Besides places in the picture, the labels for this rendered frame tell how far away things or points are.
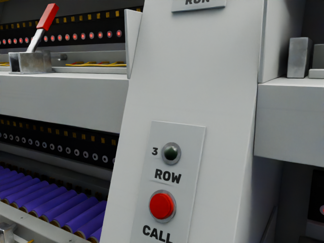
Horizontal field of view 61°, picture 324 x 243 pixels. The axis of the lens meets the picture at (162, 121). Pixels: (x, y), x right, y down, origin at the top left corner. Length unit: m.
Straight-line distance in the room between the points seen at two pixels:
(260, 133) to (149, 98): 0.08
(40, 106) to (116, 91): 0.10
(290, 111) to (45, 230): 0.27
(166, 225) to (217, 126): 0.07
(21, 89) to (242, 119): 0.23
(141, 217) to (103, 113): 0.09
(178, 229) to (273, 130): 0.08
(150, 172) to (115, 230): 0.05
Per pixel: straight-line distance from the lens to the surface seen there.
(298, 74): 0.22
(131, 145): 0.20
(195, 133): 0.17
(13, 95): 0.33
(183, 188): 0.18
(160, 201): 0.18
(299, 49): 0.22
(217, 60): 0.18
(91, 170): 0.45
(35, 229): 0.35
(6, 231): 0.36
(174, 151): 0.18
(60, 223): 0.36
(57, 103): 0.28
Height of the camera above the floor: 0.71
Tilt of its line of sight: 5 degrees up
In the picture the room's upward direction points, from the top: 10 degrees clockwise
